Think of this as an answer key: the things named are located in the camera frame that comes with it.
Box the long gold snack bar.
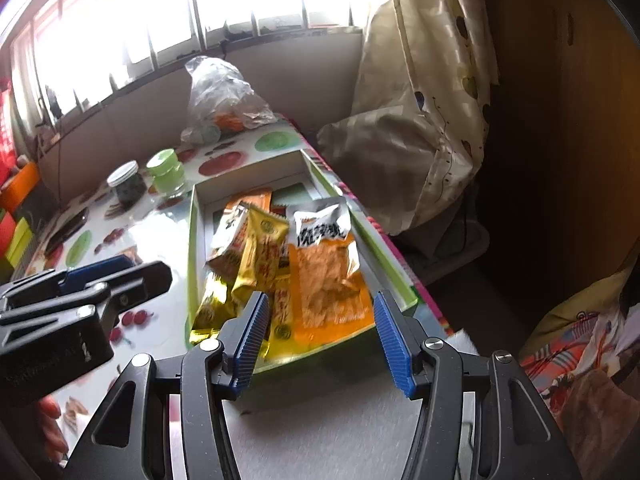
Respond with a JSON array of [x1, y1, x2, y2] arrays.
[[189, 272, 236, 344]]

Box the yellow peanut candy packet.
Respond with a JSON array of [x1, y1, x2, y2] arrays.
[[231, 203, 288, 307]]

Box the orange chip bag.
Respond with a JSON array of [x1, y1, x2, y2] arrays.
[[286, 196, 374, 348]]

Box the orange biscuit packet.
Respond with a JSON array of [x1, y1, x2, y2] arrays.
[[207, 188, 272, 284]]

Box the person's left hand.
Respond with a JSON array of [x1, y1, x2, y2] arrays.
[[37, 396, 68, 463]]

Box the yellow green box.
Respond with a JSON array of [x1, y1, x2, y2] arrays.
[[4, 218, 32, 269]]

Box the black phone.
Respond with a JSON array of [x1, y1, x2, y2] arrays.
[[44, 207, 89, 258]]

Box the red textured box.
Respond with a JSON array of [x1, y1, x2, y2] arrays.
[[0, 209, 15, 257]]

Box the orange storage box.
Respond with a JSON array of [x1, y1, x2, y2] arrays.
[[1, 162, 40, 214]]

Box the dark jar white lid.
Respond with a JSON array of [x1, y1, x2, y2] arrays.
[[106, 160, 146, 209]]

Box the green cream jar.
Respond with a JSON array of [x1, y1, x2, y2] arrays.
[[146, 148, 186, 197]]

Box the colourful patterned blanket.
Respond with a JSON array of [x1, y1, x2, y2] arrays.
[[516, 259, 640, 470]]

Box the green white cardboard box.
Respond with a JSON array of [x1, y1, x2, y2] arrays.
[[186, 150, 419, 370]]

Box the red hanging banner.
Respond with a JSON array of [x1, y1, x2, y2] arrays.
[[0, 78, 16, 170]]

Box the clear plastic bag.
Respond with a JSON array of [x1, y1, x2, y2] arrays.
[[180, 55, 278, 146]]

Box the window with bars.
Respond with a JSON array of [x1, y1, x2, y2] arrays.
[[1, 0, 375, 136]]

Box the beige patterned curtain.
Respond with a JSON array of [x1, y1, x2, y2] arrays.
[[317, 0, 497, 257]]

